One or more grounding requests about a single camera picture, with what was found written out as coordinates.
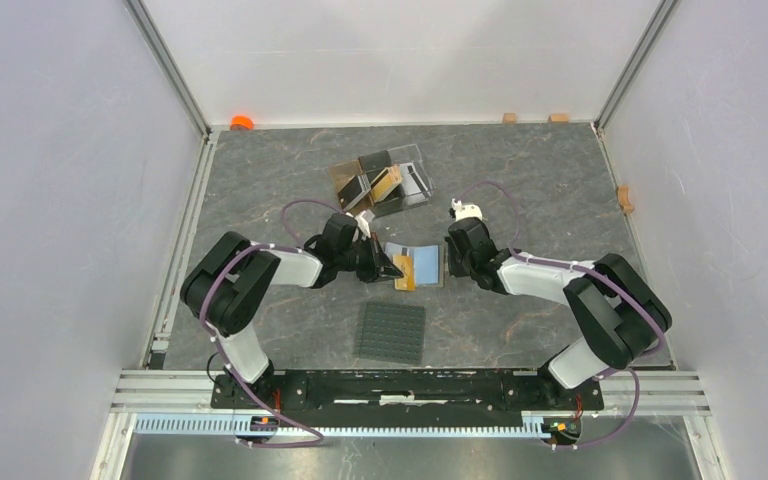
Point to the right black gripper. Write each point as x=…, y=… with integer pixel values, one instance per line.
x=454, y=268

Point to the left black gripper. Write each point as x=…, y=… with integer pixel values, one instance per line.
x=379, y=265

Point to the gold credit card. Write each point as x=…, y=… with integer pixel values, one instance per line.
x=407, y=280

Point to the white blue credit card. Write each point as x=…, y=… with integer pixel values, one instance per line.
x=392, y=250

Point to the grey blue card holder wallet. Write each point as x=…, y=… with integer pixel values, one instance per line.
x=429, y=265

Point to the clear card stand tray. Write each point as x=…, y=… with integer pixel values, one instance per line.
x=410, y=154

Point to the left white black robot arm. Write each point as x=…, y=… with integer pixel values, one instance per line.
x=226, y=288

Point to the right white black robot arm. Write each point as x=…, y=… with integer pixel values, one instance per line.
x=619, y=316

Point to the white striped card stack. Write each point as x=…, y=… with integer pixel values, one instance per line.
x=413, y=186

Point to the gold card stack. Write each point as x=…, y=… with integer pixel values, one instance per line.
x=384, y=183

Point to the dark grey studded baseplate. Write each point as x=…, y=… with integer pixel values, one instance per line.
x=391, y=332

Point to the curved wooden piece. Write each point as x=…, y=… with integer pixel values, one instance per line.
x=624, y=199

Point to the right small wooden block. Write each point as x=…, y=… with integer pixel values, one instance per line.
x=559, y=118

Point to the orange round cap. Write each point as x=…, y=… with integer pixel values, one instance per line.
x=241, y=122

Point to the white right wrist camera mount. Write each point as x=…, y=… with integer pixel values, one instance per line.
x=460, y=210

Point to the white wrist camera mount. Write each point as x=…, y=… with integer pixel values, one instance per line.
x=364, y=220
x=460, y=210

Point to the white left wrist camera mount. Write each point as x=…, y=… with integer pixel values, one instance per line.
x=364, y=220

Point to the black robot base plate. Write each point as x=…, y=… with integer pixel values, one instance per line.
x=420, y=397

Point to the slotted cable duct strip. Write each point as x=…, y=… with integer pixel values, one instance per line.
x=244, y=425

